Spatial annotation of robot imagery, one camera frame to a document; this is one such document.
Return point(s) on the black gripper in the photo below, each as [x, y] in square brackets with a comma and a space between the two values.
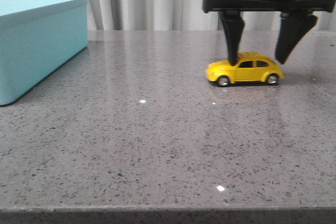
[292, 28]

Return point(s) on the yellow toy beetle car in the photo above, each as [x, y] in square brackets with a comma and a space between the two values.
[250, 67]

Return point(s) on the light blue storage box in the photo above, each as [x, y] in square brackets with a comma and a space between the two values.
[37, 37]

